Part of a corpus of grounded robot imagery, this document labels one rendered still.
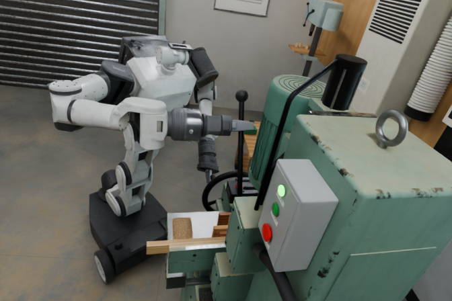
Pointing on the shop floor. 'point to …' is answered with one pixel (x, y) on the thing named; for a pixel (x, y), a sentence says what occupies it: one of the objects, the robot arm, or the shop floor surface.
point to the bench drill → (313, 13)
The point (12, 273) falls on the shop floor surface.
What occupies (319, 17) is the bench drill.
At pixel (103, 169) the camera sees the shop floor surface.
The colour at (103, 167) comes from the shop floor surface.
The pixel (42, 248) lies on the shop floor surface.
